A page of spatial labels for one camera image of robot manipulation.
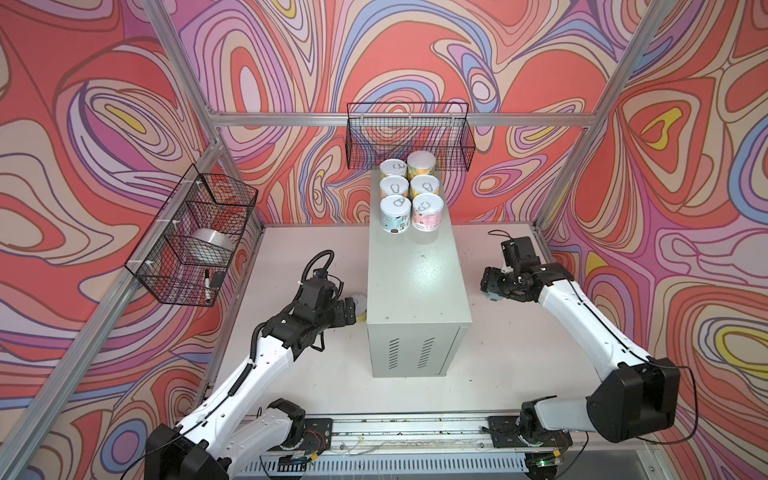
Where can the red label can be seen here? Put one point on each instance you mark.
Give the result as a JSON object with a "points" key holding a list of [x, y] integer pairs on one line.
{"points": [[427, 209]]}

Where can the yellow label can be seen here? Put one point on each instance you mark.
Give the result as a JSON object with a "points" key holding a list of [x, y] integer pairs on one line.
{"points": [[424, 183]]}

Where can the black wire basket left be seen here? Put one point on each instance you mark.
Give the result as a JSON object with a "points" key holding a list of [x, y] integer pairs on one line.
{"points": [[171, 265]]}

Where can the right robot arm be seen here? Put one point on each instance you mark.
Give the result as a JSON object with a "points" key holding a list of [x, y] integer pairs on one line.
{"points": [[637, 394]]}

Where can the black wire basket back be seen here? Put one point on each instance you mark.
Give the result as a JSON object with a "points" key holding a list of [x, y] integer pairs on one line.
{"points": [[377, 131]]}

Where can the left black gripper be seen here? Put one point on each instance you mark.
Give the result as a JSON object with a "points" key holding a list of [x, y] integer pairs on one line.
{"points": [[340, 318]]}

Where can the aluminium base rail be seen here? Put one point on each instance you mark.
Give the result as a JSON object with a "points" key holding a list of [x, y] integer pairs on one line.
{"points": [[478, 445]]}

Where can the can mid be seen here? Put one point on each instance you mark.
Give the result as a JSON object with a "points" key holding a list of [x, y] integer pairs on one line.
{"points": [[395, 214]]}

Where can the grey metal cabinet counter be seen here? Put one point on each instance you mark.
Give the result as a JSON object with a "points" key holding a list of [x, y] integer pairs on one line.
{"points": [[417, 306]]}

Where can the black wire basket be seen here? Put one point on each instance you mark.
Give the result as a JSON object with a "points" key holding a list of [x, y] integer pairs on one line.
{"points": [[171, 265], [377, 131]]}

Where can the orange label can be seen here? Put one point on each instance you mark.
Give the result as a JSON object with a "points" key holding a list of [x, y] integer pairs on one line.
{"points": [[420, 162]]}

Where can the can mid column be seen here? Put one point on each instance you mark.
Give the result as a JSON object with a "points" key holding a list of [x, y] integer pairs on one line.
{"points": [[394, 185]]}

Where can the can far near cabinet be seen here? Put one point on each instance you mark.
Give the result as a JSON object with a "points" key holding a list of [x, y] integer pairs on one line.
{"points": [[360, 301]]}

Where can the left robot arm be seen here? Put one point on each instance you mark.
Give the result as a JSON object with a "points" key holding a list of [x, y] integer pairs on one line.
{"points": [[213, 442]]}

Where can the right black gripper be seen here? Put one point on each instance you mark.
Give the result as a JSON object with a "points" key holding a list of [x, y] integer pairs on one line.
{"points": [[489, 283]]}

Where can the green label can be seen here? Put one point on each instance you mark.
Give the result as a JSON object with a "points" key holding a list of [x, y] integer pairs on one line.
{"points": [[393, 167]]}

